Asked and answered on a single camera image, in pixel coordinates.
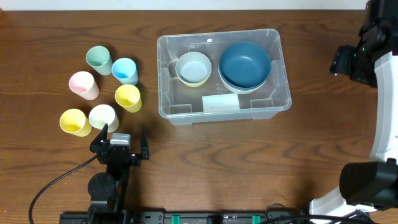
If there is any yellow cup front left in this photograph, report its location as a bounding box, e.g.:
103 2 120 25
60 108 92 137

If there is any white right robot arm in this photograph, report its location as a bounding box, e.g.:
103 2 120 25
308 0 397 223

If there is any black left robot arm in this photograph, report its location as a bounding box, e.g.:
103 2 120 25
88 124 149 212

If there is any green cup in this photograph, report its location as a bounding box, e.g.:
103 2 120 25
86 45 113 76

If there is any light grey-blue bowl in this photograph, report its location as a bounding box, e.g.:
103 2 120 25
175 52 212 83

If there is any yellow cup near container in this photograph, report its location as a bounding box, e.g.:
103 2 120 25
115 84 142 113

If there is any yellow bowl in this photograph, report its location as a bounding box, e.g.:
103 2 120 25
178 77 208 88

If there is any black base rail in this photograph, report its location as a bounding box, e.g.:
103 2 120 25
58 210 371 224

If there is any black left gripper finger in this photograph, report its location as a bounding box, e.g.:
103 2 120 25
90 123 108 153
140 127 149 160

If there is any pale mint cup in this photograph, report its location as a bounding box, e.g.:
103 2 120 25
88 104 119 133

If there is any dark blue bowl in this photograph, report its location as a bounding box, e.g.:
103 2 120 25
219 42 271 90

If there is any pale bowl under blue bowl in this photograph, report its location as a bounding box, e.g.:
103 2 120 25
219 72 266 95

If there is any pink cup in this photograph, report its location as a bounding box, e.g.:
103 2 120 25
68 71 100 100

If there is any light blue cup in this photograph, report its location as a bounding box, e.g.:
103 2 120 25
112 58 139 85

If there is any black cable on left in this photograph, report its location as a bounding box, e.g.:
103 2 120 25
28 154 99 224

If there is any clear plastic storage container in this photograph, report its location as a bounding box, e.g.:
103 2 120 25
157 29 292 125

